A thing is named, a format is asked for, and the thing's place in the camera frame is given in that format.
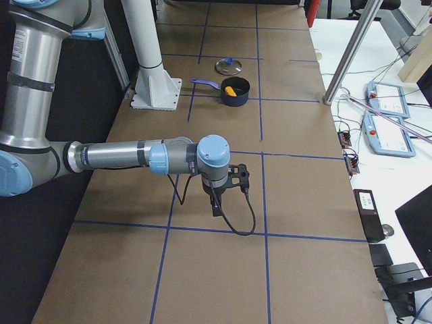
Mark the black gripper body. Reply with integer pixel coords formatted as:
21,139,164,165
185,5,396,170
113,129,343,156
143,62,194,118
202,178,226,199

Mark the yellow corn cob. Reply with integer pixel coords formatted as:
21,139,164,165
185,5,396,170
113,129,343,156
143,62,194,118
224,86,237,97

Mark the glass lid blue knob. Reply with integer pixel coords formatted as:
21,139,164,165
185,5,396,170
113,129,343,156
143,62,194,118
215,57,242,76

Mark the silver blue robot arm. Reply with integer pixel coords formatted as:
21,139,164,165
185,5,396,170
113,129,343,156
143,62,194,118
1,1,234,216

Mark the dark blue saucepan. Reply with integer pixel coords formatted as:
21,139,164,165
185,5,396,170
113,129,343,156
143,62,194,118
190,76,250,107

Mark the orange black connector far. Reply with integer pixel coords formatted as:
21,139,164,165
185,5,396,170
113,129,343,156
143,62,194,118
337,130,352,149

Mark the orange black connector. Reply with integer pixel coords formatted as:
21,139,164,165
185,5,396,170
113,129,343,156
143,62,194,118
337,130,352,149
344,152,360,176

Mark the orange black connector near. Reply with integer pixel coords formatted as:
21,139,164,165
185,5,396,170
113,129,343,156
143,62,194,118
344,152,360,176

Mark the black box with label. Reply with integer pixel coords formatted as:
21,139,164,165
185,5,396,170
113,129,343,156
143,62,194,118
353,189,385,243

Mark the thin metal rod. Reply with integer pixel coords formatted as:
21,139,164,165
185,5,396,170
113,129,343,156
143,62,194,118
342,94,432,144

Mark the near blue teach pendant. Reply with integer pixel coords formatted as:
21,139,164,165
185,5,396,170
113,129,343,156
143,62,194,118
362,112,416,158

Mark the blue teach pendant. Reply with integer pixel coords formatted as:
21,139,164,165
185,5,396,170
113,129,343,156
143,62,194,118
362,112,416,158
366,81,410,119

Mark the far blue teach pendant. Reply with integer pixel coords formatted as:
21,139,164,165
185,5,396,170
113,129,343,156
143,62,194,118
366,81,410,119

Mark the black monitor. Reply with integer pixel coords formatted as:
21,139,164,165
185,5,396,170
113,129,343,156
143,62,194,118
396,194,431,275

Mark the black monitor stand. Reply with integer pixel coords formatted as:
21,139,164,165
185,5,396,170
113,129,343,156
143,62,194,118
369,243,432,319

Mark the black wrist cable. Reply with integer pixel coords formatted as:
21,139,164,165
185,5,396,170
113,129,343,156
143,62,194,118
166,173,257,236

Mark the white pedestal column base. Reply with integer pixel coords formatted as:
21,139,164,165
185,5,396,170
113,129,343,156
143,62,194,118
122,0,182,111

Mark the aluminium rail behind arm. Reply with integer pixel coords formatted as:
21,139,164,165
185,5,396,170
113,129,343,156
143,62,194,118
104,28,130,90

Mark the aluminium frame post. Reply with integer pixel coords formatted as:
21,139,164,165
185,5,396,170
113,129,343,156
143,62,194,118
323,0,383,105

